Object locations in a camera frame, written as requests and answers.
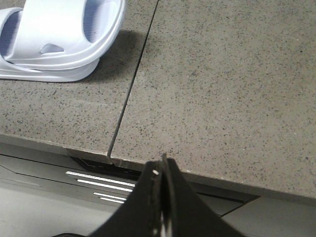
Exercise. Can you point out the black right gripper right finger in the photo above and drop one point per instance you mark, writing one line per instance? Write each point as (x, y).
(184, 213)

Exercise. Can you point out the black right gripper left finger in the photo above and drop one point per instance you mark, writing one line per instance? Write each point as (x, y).
(140, 215)

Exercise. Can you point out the light blue slipper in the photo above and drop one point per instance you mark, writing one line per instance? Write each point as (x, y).
(13, 72)
(59, 34)

